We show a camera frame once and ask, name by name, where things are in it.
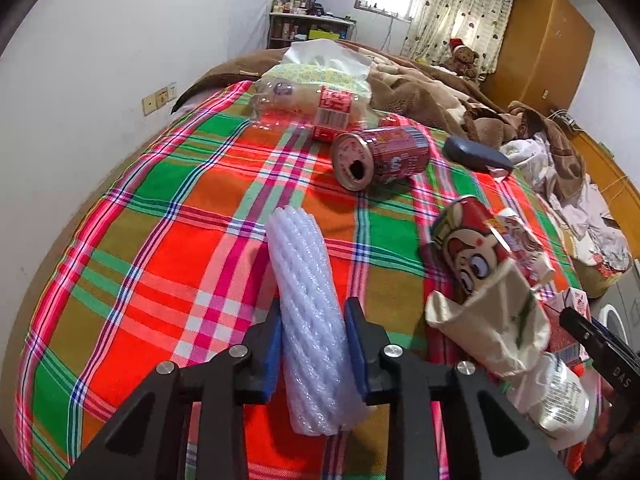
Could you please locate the clear plastic bottle red label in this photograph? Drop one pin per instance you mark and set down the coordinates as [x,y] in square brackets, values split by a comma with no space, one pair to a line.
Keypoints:
[327,111]

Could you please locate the white foam net sleeve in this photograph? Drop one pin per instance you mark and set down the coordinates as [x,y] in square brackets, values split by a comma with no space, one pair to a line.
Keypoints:
[323,399]

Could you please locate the tissue pack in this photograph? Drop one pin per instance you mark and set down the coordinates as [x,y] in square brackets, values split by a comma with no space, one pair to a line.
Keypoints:
[309,66]

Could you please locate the patterned curtain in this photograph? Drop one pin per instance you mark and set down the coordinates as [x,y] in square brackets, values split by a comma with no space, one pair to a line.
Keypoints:
[479,24]

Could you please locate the white shelf with items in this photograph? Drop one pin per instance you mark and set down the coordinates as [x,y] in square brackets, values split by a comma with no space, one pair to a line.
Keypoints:
[301,20]

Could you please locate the brown teddy bear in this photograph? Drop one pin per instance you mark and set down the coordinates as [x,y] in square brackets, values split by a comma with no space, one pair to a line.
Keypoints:
[462,60]

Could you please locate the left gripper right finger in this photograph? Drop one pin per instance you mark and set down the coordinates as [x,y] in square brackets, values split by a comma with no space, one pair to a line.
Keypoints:
[443,414]

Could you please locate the red cartoon drink can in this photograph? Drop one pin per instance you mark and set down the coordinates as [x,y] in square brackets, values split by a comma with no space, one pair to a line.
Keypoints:
[466,234]

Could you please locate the patterned paper cup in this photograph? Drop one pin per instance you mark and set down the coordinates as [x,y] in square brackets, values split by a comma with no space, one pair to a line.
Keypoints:
[527,250]

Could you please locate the wall outlet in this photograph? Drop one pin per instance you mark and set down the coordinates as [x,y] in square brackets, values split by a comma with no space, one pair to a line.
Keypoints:
[159,99]

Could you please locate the dark blue glasses case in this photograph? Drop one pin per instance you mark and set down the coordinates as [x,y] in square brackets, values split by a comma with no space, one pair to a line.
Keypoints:
[475,156]

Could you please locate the white round trash bin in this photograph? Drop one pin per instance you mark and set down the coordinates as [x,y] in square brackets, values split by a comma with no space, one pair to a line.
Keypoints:
[614,319]

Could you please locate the plaid tablecloth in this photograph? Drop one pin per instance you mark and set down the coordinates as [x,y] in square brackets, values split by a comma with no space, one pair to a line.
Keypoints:
[171,263]

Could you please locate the brown fleece blanket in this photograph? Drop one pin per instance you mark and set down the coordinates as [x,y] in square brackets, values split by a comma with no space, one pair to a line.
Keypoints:
[436,98]

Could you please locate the wooden headboard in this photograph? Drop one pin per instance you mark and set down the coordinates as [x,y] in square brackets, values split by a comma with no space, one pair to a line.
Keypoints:
[615,186]

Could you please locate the wooden wardrobe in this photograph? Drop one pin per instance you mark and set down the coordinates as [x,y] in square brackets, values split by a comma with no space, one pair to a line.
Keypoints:
[544,53]

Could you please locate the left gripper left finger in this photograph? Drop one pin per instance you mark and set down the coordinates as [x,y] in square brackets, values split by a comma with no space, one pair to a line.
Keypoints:
[147,436]

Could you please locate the cream crumpled paper bag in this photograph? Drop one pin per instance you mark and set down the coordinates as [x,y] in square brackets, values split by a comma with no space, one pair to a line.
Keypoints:
[502,325]

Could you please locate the red milk drink can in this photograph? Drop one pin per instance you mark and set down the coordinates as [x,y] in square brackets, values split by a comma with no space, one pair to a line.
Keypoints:
[379,156]

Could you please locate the white crumpled bedding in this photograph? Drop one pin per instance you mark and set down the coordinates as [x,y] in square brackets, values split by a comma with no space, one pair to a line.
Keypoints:
[591,242]

